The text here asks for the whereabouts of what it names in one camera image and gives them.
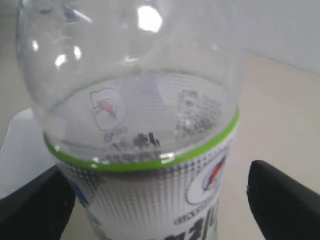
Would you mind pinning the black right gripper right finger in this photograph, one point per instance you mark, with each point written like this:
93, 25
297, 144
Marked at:
283, 208

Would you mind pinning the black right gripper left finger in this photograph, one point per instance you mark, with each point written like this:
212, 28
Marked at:
40, 210

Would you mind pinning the clear plastic drink bottle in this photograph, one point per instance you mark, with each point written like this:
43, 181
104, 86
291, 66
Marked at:
137, 101

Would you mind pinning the white rectangular tray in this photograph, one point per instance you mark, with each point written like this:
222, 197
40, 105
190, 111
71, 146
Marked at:
23, 156

